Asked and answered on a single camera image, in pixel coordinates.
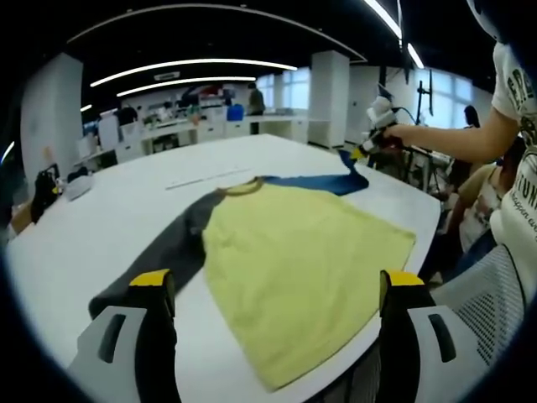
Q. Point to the dark mesh chair back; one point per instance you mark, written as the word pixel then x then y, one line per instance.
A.
pixel 352 378

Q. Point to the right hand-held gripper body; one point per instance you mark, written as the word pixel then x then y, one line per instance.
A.
pixel 382 113

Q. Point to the red blue wall banner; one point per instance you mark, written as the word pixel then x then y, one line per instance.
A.
pixel 210 91

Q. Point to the white square pillar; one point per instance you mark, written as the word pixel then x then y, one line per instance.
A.
pixel 50 113
pixel 329 101

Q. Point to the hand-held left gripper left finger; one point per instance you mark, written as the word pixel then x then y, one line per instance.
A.
pixel 121 357

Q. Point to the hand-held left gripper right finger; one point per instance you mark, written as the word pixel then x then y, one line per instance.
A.
pixel 436 357

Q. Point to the white mesh office chair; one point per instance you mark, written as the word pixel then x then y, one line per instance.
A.
pixel 486 310

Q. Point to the ceiling light strip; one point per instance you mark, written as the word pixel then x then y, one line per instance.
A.
pixel 189 79
pixel 193 61
pixel 384 17

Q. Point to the yellow garment grey blue sleeves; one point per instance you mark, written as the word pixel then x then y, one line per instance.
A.
pixel 302 260

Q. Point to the white soft pouch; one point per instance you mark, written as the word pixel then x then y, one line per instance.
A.
pixel 79 189

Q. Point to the blue storage bin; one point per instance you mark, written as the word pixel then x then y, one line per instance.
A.
pixel 236 113

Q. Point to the person's right hand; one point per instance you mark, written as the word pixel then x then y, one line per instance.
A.
pixel 392 136

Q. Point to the long white counter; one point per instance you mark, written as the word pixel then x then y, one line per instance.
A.
pixel 214 130

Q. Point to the tall white cabinet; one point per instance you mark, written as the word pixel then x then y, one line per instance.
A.
pixel 109 130

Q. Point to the person's white printed t-shirt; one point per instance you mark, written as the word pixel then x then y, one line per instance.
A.
pixel 520 189

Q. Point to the cardboard box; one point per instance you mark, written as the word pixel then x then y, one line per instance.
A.
pixel 21 216

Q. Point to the ceiling air vent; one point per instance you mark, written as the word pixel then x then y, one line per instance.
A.
pixel 167 75

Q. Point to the black backpack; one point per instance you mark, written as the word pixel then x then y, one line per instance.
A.
pixel 44 193

